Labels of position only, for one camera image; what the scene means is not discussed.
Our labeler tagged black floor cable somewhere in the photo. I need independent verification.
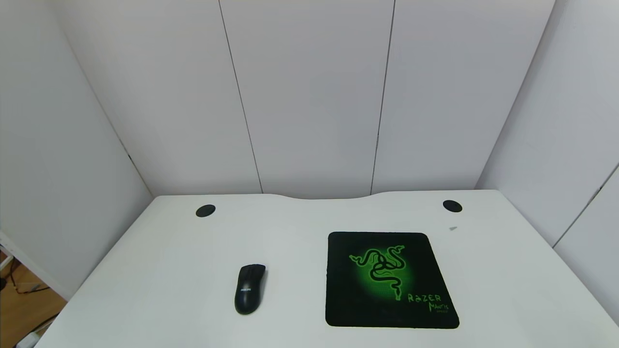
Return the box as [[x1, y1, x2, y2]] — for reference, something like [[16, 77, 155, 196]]
[[0, 261, 51, 295]]

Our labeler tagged black computer mouse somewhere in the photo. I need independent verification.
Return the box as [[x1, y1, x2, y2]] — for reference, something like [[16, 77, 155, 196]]
[[235, 264, 267, 316]]

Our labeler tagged black green Razer mouse pad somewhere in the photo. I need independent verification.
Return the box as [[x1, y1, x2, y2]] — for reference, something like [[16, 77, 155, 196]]
[[325, 232, 460, 330]]

